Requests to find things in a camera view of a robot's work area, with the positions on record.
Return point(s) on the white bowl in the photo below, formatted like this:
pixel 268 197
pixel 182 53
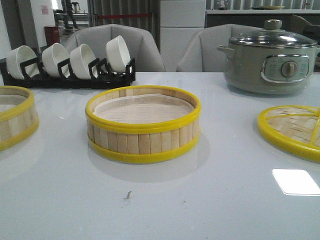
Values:
pixel 117 54
pixel 16 57
pixel 80 58
pixel 53 55

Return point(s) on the bamboo steamer tier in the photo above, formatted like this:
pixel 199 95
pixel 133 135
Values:
pixel 19 122
pixel 143 143

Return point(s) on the grey chair right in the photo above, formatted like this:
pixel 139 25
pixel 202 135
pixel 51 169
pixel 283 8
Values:
pixel 201 53

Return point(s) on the bamboo steamer lid yellow rim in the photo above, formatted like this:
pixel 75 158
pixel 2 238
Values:
pixel 292 128

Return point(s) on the white bowl rightmost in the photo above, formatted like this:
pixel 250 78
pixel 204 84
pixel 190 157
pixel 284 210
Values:
pixel 117 54

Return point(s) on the white bowl far left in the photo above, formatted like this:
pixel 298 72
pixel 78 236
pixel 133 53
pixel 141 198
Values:
pixel 16 57

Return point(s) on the grey chair left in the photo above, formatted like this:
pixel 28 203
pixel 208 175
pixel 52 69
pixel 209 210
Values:
pixel 140 43

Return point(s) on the black bowl rack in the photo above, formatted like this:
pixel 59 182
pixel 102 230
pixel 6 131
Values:
pixel 101 76

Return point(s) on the red bin in background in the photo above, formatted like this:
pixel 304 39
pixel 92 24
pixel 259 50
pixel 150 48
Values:
pixel 52 35

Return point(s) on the white steamer liner cloth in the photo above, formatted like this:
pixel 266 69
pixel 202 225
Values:
pixel 143 109

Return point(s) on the white cabinet in background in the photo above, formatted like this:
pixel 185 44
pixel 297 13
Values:
pixel 179 20

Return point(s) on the glass pot lid with knob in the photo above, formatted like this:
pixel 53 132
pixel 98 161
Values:
pixel 273 36

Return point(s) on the grey chair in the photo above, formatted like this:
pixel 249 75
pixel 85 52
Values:
pixel 140 43
pixel 201 53

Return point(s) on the grey-green electric cooking pot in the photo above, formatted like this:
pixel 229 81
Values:
pixel 269 70

